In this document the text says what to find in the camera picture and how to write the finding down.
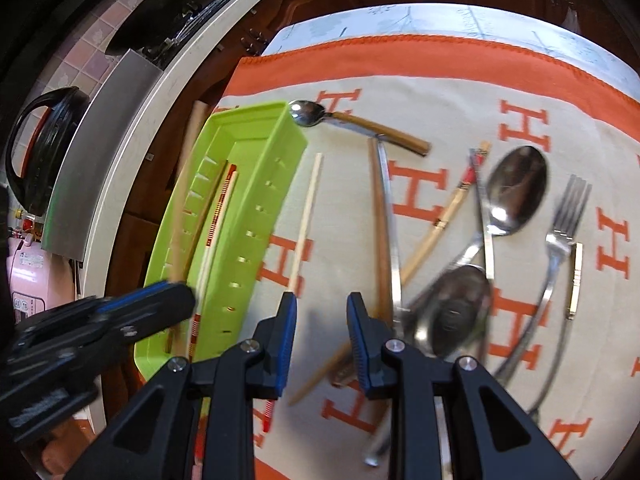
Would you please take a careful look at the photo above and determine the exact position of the steel splash panel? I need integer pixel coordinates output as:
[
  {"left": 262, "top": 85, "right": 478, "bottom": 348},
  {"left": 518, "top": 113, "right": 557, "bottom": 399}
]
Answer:
[{"left": 41, "top": 50, "right": 160, "bottom": 261}]

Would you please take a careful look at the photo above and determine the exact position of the steel soup ladle spoon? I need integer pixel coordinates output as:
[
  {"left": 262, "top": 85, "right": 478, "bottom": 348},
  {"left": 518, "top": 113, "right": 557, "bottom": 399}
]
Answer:
[{"left": 362, "top": 263, "right": 494, "bottom": 468}]

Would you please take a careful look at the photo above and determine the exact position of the green plastic utensil tray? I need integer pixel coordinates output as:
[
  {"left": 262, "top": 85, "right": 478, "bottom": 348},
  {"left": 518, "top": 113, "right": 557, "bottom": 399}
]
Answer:
[{"left": 134, "top": 101, "right": 307, "bottom": 378}]

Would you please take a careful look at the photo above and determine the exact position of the black rice cooker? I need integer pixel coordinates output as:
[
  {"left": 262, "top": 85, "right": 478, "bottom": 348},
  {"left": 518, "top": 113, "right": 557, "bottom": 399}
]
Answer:
[{"left": 6, "top": 86, "right": 89, "bottom": 217}]

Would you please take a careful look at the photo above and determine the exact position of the orange beige H blanket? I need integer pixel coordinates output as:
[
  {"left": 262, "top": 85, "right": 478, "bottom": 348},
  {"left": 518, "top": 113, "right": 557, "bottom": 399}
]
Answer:
[{"left": 188, "top": 34, "right": 640, "bottom": 480}]

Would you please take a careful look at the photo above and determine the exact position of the red gold tipped chopstick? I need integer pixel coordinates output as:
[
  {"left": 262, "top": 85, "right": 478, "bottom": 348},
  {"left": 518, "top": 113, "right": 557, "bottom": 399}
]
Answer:
[{"left": 400, "top": 164, "right": 476, "bottom": 286}]

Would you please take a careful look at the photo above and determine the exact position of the steel fork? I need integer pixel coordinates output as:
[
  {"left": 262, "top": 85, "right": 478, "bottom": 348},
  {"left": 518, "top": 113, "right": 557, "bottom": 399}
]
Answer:
[{"left": 494, "top": 173, "right": 594, "bottom": 388}]

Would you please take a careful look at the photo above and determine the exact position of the large steel tablespoon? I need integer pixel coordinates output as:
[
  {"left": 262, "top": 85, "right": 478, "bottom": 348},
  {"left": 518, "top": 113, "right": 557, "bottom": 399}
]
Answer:
[{"left": 448, "top": 145, "right": 548, "bottom": 269}]

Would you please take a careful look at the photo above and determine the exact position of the floral table cover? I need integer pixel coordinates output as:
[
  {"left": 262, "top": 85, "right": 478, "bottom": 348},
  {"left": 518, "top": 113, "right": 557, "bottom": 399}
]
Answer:
[{"left": 264, "top": 3, "right": 639, "bottom": 100}]

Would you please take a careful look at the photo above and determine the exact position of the gold-handled small spoon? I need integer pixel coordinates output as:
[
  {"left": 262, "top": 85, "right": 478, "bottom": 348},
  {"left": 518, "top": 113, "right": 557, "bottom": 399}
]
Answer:
[{"left": 528, "top": 242, "right": 584, "bottom": 425}]

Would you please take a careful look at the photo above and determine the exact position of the wooden-handled small spoon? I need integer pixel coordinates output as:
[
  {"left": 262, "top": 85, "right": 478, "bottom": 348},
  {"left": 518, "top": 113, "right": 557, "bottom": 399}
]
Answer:
[{"left": 288, "top": 100, "right": 431, "bottom": 156}]

